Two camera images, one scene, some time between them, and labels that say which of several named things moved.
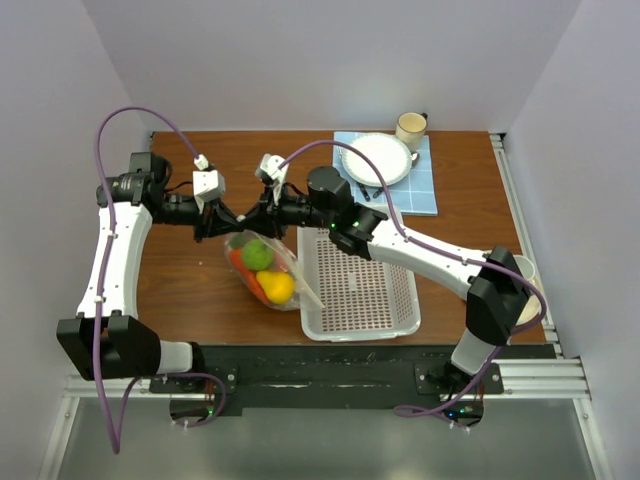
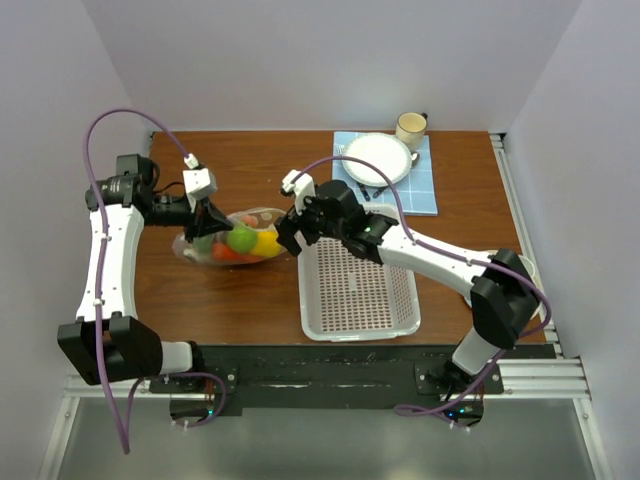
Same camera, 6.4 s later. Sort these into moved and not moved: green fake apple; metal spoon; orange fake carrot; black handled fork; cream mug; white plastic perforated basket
Moved: green fake apple; orange fake carrot
Not moved: metal spoon; cream mug; white plastic perforated basket; black handled fork
